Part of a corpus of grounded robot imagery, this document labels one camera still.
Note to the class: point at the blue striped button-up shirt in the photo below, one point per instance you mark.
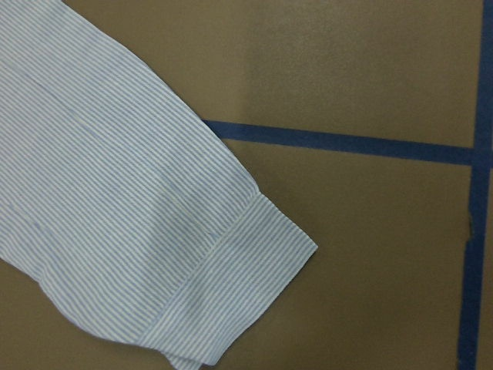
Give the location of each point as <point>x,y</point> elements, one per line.
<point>133,217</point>

